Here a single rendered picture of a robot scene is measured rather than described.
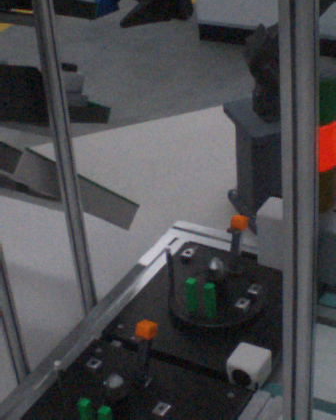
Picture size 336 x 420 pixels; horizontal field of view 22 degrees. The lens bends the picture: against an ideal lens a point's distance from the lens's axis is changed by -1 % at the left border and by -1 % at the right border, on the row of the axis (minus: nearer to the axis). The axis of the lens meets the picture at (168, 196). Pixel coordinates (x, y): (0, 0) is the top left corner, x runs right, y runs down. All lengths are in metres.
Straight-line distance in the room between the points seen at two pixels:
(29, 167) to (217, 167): 0.68
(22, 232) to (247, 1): 3.00
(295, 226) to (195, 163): 0.92
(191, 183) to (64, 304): 0.42
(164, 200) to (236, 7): 2.90
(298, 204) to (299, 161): 0.05
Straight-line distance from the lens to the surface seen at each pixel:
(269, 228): 0.95
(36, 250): 1.61
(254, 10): 4.50
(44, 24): 1.11
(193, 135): 1.92
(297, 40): 0.80
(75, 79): 1.27
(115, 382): 1.04
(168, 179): 1.77
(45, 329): 1.43
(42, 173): 1.21
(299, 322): 0.97
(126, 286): 1.32
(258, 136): 1.48
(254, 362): 1.13
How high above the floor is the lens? 1.76
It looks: 32 degrees down
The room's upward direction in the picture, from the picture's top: 5 degrees counter-clockwise
